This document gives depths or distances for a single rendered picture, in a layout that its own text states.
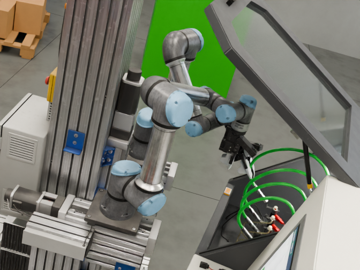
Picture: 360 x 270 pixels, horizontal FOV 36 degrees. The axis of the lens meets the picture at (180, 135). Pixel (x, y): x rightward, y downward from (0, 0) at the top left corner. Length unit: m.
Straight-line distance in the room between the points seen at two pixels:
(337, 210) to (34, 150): 1.28
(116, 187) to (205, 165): 2.65
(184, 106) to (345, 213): 0.65
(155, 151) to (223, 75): 3.80
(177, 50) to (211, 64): 3.26
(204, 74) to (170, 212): 2.04
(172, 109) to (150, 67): 3.85
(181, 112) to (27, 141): 0.77
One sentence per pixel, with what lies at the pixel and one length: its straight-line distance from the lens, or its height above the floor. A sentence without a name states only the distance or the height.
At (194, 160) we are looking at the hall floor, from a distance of 4.83.
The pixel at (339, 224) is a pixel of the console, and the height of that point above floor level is 1.55.
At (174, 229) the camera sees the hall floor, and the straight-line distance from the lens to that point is 4.01.
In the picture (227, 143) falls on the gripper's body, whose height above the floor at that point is 1.35.
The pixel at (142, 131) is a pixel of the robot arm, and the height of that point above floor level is 1.19.
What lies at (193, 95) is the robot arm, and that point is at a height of 1.57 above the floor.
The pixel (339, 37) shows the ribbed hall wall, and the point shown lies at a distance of 9.03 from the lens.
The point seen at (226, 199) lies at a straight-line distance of 2.77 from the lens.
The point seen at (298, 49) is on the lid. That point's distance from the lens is 2.54.
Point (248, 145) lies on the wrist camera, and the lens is 2.42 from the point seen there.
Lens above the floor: 2.49
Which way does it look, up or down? 29 degrees down
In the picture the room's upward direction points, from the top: 16 degrees clockwise
